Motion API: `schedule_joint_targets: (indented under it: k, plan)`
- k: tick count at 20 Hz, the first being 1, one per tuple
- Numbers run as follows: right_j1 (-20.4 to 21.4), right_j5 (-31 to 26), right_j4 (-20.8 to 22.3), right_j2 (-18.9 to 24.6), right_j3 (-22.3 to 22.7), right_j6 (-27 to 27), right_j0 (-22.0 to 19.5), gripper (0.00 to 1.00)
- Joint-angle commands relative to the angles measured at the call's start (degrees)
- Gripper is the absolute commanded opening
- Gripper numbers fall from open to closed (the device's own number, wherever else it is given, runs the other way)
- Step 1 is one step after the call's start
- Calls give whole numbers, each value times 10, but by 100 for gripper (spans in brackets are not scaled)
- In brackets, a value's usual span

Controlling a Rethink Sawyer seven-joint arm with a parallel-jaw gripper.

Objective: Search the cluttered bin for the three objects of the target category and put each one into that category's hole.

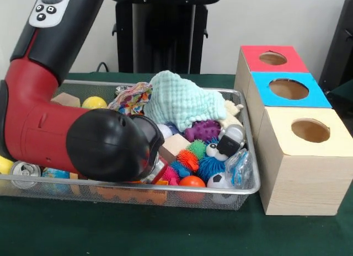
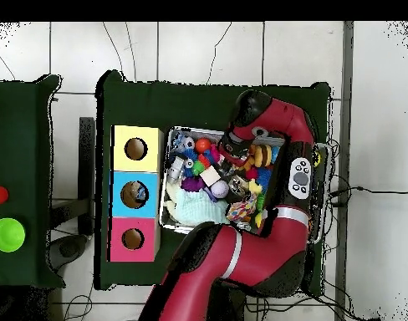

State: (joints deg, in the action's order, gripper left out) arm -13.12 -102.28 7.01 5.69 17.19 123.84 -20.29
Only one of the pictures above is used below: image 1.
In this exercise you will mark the mint green cloth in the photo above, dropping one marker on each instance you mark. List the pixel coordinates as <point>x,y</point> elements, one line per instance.
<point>182,101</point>

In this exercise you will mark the colourful printed packet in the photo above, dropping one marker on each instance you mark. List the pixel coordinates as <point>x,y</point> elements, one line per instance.
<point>129,99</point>

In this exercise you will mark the clear plastic packet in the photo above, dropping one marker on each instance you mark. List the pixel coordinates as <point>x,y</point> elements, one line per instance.
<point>241,169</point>

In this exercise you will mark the small wooden block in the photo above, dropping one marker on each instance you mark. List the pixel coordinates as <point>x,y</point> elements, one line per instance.
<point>175,145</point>
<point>66,100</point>

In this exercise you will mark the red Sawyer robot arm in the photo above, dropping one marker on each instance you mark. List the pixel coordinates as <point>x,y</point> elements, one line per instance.
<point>44,123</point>

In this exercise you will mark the clear mesh bin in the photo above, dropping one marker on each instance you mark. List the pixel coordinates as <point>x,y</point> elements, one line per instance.
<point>242,198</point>

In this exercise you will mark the wooden box with three holes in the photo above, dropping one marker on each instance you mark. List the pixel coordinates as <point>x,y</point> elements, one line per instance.
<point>298,179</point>

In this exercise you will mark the small blue spiky ball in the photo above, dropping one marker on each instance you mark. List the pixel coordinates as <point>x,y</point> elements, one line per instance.
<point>210,168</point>

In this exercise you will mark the silver toy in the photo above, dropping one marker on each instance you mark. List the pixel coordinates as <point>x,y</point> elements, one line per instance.
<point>231,136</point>

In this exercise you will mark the small red ball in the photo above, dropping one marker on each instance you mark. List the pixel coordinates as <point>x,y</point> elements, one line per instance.
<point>192,182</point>

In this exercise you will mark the small soccer ball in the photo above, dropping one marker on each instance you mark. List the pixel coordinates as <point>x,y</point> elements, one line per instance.
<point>219,181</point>

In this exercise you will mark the plain yellow ball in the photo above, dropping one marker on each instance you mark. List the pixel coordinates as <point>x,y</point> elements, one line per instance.
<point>95,102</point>

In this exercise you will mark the silver soda can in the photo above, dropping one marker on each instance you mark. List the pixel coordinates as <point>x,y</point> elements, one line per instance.
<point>25,170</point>

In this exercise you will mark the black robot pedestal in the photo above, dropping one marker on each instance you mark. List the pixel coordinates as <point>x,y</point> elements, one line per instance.
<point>154,41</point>

